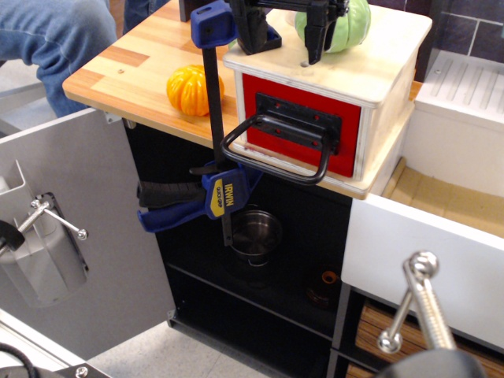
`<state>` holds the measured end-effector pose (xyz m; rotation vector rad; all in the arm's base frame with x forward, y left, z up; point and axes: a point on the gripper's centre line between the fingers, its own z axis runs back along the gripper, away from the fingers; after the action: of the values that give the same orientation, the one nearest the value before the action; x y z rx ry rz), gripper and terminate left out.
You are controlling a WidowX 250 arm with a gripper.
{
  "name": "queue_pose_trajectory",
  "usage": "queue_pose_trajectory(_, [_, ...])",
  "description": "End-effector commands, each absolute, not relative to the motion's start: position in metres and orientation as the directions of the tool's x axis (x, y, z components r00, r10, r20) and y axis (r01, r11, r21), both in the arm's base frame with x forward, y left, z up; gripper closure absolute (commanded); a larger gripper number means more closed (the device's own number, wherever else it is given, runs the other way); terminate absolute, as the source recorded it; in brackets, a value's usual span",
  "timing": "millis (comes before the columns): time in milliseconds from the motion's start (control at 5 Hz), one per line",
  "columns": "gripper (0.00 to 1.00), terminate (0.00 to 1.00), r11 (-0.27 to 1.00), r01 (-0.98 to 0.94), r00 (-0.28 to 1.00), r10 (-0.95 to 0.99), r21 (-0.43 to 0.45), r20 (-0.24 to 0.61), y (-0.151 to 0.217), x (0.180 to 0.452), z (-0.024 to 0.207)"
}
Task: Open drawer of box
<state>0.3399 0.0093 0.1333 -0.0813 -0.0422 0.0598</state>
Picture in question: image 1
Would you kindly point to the orange toy pumpkin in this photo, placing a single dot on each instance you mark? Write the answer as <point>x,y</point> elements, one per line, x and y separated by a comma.
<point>187,91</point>

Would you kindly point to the person leg in jeans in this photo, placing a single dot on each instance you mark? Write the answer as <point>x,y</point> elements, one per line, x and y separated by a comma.
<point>58,37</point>

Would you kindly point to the red front wooden drawer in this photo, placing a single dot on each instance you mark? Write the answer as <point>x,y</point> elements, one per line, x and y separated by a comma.
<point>299,124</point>

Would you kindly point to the silver clamp screw right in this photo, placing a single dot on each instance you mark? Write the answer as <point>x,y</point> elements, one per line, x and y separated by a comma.
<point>419,270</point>

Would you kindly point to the white sink basin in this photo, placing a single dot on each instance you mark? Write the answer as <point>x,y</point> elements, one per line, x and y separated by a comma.
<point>441,191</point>

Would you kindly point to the black cabinet frame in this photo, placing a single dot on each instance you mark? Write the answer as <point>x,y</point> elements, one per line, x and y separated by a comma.
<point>265,312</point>

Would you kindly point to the grey cabinet door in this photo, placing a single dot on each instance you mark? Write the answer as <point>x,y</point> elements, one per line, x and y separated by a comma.
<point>87,276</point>

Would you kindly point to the silver clamp screw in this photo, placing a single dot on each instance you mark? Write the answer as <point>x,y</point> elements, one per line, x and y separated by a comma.
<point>43,208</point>
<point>419,270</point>

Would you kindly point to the green toy cabbage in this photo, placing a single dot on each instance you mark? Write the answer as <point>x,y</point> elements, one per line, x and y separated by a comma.
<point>350,30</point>

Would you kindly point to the small steel pot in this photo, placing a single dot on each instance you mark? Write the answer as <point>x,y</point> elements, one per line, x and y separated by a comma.
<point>255,235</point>

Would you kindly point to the brown round object on shelf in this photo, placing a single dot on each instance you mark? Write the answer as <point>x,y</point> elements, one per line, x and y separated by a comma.
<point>322,288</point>

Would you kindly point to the silver clamp screw left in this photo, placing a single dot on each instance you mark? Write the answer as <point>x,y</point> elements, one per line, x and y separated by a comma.
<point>43,208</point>

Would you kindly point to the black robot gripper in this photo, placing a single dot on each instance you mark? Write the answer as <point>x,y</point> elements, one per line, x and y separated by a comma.
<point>319,30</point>

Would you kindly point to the light plywood box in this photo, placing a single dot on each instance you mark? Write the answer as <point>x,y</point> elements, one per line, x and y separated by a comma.
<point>375,75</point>

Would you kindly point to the blue black bar clamp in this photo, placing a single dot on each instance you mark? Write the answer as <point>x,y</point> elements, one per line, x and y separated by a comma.
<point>225,187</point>

